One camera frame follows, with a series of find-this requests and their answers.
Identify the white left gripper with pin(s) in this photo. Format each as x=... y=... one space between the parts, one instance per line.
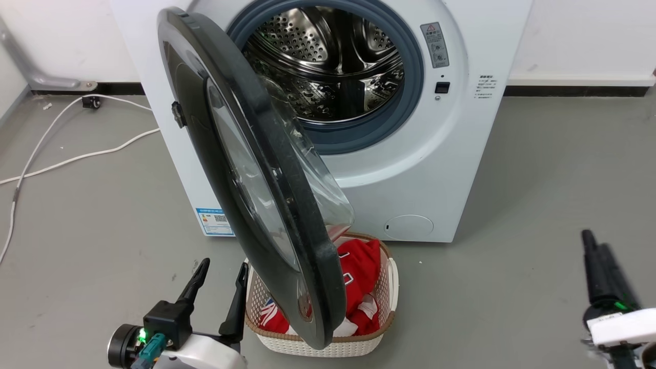
x=205 y=356

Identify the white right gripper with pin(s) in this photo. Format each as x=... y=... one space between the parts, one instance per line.
x=622 y=325

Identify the dark grey washing machine door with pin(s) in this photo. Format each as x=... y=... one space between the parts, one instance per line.
x=266 y=169

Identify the black door latch hook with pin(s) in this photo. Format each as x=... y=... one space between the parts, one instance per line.
x=178 y=114

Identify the white front-load washing machine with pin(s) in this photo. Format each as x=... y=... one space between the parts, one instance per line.
x=441 y=154

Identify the black door lock slot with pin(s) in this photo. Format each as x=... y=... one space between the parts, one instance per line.
x=442 y=87

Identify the grey-blue rubber door gasket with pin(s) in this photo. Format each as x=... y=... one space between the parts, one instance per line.
x=410 y=87

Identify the blue energy label sticker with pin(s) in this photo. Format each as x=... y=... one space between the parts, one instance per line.
x=214 y=221

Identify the red and white garment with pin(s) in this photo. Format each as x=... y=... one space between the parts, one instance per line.
x=361 y=271

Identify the white woven laundry basket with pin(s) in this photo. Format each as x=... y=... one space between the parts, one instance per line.
x=387 y=302

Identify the black baseboard strip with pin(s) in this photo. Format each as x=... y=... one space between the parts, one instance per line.
x=574 y=91
x=118 y=88

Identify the round white filter cover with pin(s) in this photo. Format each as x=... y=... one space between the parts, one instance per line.
x=409 y=227

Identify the small black floor plug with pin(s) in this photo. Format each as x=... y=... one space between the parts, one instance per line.
x=91 y=102

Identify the grey warning sticker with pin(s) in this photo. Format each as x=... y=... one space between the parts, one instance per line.
x=435 y=45

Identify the stainless steel washer drum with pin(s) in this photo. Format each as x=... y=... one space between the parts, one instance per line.
x=333 y=56

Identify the black round wrist camera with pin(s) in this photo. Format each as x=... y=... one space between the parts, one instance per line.
x=123 y=346

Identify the grey metal wall bracket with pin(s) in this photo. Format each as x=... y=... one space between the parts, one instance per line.
x=31 y=72

